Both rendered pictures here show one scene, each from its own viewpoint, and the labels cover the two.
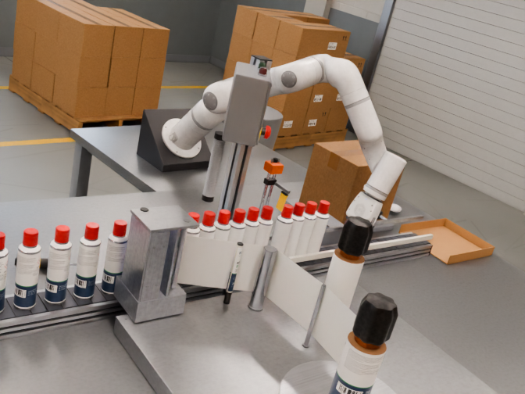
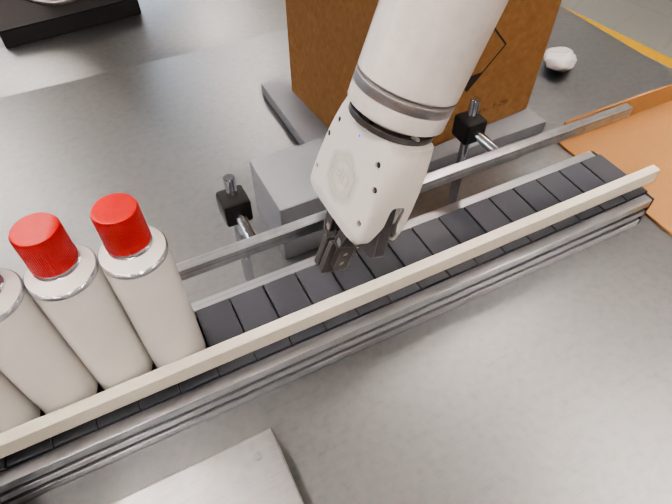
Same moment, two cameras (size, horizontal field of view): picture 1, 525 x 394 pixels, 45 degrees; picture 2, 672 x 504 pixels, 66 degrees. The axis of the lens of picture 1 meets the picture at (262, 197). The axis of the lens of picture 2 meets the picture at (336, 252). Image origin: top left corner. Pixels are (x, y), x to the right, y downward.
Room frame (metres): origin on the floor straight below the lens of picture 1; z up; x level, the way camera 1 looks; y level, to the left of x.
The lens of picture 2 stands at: (1.70, -0.42, 1.34)
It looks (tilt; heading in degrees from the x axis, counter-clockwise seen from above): 50 degrees down; 15
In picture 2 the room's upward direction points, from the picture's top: straight up
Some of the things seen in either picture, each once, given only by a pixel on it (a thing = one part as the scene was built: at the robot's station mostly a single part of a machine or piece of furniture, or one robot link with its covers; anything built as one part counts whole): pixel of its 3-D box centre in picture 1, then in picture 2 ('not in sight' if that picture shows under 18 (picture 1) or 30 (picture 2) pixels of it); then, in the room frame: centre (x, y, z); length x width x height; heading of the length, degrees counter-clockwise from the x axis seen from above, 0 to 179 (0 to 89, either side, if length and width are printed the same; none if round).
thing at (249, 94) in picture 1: (247, 103); not in sight; (1.75, 0.10, 1.38); 0.17 x 0.10 x 0.19; 7
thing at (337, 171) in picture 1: (351, 182); (416, 18); (2.44, -0.34, 0.99); 0.30 x 0.24 x 0.27; 136
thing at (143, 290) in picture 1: (155, 262); not in sight; (1.41, 0.22, 1.01); 0.14 x 0.13 x 0.26; 131
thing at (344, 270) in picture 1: (345, 266); not in sight; (1.60, -0.27, 1.03); 0.09 x 0.09 x 0.30
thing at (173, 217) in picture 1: (165, 217); not in sight; (1.40, 0.22, 1.14); 0.14 x 0.11 x 0.01; 131
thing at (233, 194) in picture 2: not in sight; (248, 245); (2.03, -0.23, 0.91); 0.07 x 0.03 x 0.17; 41
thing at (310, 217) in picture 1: (304, 231); (88, 312); (1.87, -0.16, 0.98); 0.05 x 0.05 x 0.20
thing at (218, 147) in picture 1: (214, 166); not in sight; (1.72, 0.16, 1.18); 0.04 x 0.04 x 0.21
